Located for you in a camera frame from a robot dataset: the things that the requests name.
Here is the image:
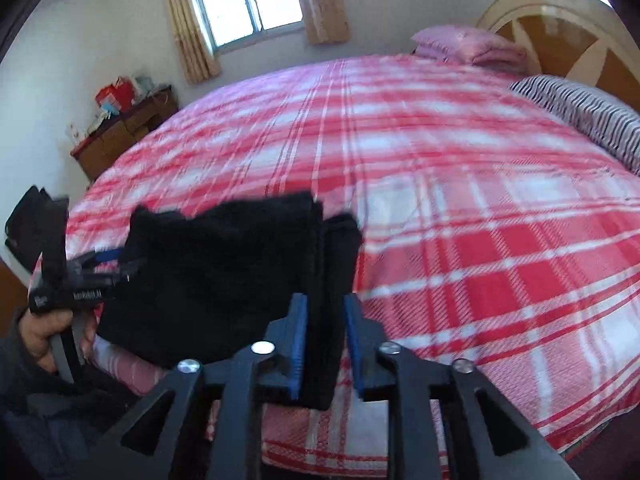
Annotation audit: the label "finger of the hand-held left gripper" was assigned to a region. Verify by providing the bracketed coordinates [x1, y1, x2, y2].
[95, 259, 146, 288]
[75, 249, 123, 271]

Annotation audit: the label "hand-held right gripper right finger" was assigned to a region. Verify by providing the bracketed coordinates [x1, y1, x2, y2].
[344, 293, 583, 480]

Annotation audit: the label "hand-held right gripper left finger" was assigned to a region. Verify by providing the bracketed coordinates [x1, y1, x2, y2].
[85, 292, 308, 480]

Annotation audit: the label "black pants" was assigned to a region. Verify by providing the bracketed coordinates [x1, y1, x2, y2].
[95, 191, 363, 410]

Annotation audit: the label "person's left forearm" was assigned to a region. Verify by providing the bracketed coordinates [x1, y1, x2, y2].
[0, 305, 38, 411]

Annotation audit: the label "person's left hand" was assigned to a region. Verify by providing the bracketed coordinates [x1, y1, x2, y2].
[20, 310, 98, 373]

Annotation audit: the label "pink floral mattress cover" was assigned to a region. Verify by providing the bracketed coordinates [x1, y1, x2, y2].
[92, 335, 173, 401]

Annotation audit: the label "brown wooden cabinet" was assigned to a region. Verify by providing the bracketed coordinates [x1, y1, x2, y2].
[70, 85, 180, 183]

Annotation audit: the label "red gift bag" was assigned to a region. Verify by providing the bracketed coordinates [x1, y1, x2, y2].
[96, 76, 136, 111]

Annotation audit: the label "red plaid bed sheet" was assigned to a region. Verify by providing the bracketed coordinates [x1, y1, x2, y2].
[65, 54, 640, 466]

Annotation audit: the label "person's dark jacket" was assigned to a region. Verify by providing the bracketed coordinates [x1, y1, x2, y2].
[0, 375, 146, 480]

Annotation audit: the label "beige patterned curtain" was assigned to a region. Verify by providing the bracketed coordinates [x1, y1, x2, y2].
[161, 0, 222, 86]
[302, 0, 351, 45]

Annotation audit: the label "pink pillow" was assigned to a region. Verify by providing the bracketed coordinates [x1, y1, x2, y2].
[411, 26, 530, 73]

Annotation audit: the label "striped pillow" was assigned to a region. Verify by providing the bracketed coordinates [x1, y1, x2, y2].
[509, 75, 640, 177]

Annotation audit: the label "wooden headboard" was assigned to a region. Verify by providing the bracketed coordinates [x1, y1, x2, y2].
[475, 0, 640, 106]

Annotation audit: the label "window with grey frame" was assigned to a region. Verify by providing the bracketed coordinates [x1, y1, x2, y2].
[185, 0, 307, 53]

